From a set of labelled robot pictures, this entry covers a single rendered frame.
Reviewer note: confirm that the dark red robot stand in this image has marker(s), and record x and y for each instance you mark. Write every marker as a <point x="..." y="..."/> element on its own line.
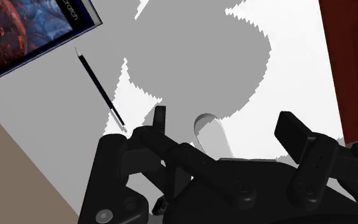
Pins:
<point x="352" y="62"/>

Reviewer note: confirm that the blue and red book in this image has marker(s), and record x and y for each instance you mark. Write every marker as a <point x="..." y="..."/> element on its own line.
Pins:
<point x="20" y="31"/>

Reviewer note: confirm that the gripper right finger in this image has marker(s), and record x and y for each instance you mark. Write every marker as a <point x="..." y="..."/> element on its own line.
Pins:
<point x="313" y="167"/>

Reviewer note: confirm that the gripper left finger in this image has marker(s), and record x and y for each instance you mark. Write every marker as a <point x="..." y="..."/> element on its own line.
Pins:
<point x="113" y="173"/>

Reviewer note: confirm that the white oblong object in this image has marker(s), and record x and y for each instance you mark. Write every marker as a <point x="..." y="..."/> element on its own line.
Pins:
<point x="211" y="136"/>

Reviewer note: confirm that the black pen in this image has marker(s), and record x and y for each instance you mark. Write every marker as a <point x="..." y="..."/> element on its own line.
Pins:
<point x="99" y="87"/>

